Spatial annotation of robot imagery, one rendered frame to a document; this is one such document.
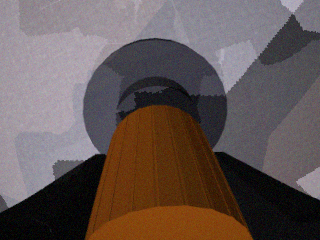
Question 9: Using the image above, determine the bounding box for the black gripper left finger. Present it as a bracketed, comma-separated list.
[0, 153, 107, 240]

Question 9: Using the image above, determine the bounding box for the orange cylinder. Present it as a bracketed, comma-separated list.
[85, 105, 253, 240]

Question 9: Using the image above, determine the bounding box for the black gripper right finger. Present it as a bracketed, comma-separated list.
[215, 151, 320, 240]

